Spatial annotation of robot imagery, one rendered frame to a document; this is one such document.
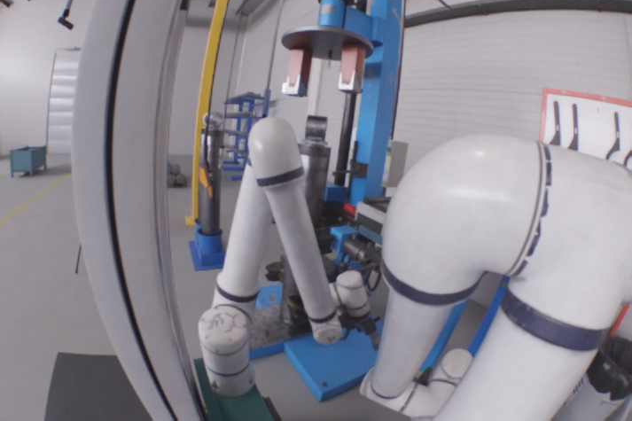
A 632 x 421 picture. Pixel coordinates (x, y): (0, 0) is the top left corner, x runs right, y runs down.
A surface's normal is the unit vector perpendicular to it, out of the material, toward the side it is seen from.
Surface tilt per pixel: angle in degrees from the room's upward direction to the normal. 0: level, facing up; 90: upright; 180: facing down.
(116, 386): 0
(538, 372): 80
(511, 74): 90
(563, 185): 60
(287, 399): 0
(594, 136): 90
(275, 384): 0
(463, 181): 72
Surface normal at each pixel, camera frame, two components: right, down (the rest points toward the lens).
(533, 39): -0.85, 0.00
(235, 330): 0.23, -0.92
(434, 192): -0.82, -0.21
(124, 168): 0.49, 0.23
